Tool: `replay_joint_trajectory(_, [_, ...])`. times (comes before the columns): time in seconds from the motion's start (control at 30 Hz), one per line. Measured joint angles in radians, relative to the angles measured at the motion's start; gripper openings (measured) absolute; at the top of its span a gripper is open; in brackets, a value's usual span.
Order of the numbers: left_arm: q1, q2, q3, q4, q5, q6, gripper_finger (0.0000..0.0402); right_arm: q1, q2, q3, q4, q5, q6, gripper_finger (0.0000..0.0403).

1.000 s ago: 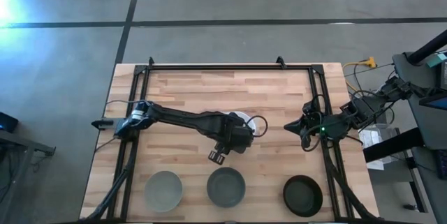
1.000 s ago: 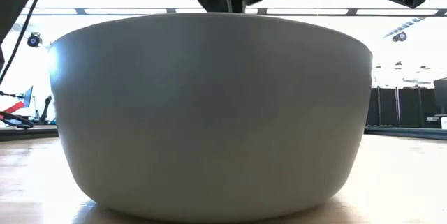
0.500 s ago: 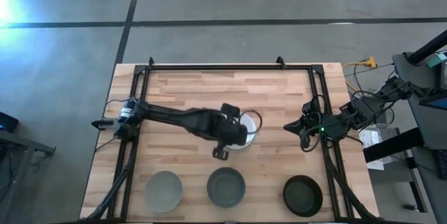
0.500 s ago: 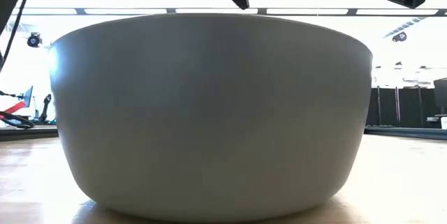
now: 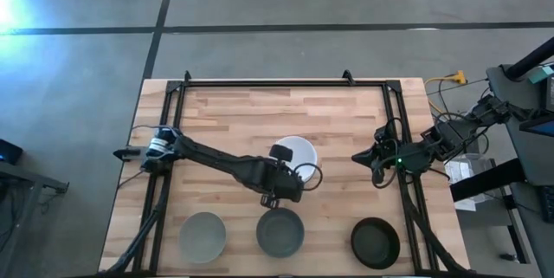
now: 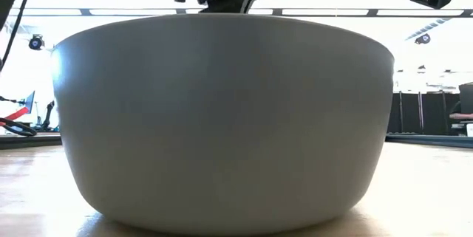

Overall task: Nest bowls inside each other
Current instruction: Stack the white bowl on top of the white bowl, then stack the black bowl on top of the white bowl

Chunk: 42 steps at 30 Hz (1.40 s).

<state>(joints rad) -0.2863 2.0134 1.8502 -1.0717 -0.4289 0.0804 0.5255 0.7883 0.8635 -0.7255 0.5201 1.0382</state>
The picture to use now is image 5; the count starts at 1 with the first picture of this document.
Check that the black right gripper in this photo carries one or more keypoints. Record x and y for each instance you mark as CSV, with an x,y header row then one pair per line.
x,y
389,152

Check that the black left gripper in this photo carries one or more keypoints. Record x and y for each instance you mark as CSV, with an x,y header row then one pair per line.
x,y
285,187

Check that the dark grey bowl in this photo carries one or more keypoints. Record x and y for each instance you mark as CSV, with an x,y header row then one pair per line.
x,y
280,234

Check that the white bowl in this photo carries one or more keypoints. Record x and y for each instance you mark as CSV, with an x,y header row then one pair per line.
x,y
303,152

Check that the light grey bowl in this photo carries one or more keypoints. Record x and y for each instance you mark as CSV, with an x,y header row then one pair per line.
x,y
202,238

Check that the black bowl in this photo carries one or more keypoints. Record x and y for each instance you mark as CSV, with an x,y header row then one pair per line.
x,y
375,243

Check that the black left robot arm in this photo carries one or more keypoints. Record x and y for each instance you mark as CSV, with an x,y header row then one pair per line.
x,y
216,159

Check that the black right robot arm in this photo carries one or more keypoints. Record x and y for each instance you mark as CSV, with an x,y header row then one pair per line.
x,y
426,152

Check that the clear plastic container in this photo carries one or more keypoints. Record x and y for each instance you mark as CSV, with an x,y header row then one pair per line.
x,y
461,167

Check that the black desk beam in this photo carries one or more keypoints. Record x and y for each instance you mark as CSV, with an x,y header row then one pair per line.
x,y
489,180

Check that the grey desk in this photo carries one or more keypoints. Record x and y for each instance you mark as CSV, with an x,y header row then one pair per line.
x,y
532,165

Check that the black screen with blue display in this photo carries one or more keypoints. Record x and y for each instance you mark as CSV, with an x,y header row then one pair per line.
x,y
541,127

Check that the black keyboard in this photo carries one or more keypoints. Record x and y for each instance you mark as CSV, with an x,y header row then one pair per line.
x,y
547,203

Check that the teal item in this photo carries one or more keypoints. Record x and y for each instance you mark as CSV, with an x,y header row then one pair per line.
x,y
541,74

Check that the black pole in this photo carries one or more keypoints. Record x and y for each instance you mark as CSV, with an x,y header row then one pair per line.
x,y
532,58

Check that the grey metal stand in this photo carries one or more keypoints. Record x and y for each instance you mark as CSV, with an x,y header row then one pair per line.
x,y
39,182

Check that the black device with blue light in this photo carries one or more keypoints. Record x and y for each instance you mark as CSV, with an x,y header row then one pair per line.
x,y
9,152

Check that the black aluminium table frame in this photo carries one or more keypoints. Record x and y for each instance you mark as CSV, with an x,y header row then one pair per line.
x,y
281,83

